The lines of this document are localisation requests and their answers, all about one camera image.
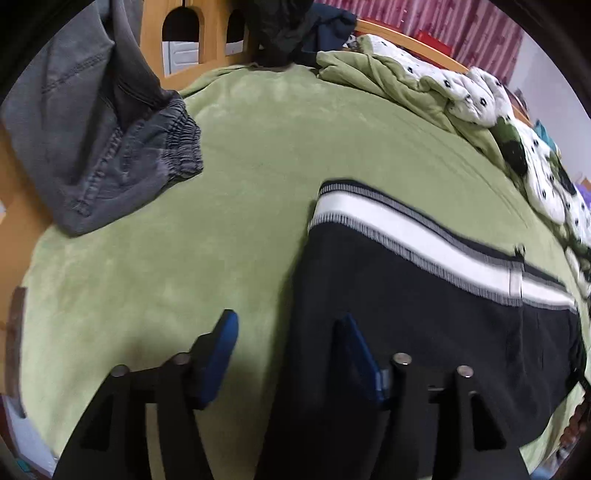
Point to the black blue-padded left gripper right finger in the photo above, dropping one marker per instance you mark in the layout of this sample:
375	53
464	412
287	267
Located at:
430	423

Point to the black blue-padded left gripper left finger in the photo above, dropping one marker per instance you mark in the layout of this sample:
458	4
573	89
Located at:
110	439

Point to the black pants with white stripes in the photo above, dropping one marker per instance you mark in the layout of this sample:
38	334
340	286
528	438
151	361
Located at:
412	286

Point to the green plush bed blanket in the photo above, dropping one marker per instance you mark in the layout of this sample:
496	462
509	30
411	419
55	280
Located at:
144	287

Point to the grey denim jeans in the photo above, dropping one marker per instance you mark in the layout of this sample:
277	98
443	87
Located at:
93	129

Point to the red box by curtain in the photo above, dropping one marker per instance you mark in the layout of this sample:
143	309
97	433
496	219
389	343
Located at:
426	38

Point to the pink patterned curtain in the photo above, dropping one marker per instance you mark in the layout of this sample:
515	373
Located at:
477	31

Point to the dark blue garment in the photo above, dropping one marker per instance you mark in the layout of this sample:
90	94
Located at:
330	28

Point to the black garment on headboard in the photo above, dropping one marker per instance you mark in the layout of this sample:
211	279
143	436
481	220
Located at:
279	28

